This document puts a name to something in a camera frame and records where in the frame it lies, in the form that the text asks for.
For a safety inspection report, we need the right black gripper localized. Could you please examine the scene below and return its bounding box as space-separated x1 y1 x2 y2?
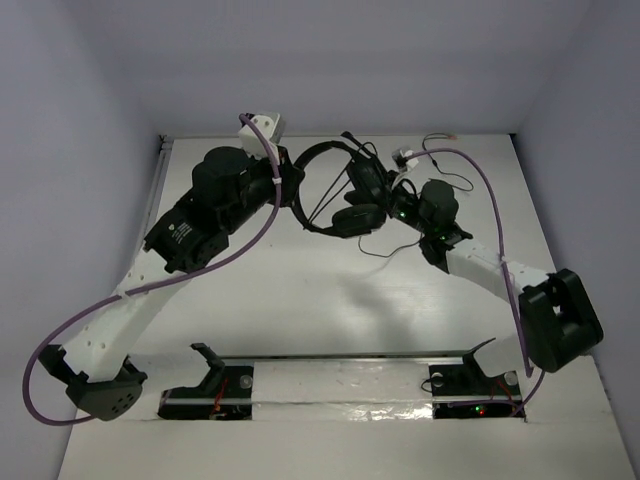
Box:
344 170 434 236

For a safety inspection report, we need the black over-ear headphones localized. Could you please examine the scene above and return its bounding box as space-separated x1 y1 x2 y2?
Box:
291 131 390 239

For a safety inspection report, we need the thin black headphone cable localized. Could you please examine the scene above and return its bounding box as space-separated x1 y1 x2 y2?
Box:
309 132 474 274

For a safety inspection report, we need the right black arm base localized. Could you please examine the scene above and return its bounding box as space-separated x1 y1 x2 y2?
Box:
420 341 524 420

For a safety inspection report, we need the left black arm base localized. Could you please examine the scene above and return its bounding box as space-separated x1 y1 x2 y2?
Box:
157 343 254 421

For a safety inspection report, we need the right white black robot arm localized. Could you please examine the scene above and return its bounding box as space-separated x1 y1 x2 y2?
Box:
387 177 604 373

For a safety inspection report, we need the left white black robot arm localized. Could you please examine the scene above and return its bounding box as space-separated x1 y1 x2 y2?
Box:
28 145 303 421

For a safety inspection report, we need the silver foil covered panel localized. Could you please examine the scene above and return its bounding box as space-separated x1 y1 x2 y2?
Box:
251 359 433 422

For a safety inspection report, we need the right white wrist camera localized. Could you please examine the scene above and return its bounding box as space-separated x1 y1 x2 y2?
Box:
392 148 419 186

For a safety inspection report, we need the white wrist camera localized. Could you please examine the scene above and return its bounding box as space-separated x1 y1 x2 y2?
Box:
392 148 419 186
238 112 286 158

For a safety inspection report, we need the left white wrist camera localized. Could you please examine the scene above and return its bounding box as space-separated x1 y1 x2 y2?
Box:
238 112 286 158

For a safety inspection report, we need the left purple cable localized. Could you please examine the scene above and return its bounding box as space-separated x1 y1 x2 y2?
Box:
25 113 282 426

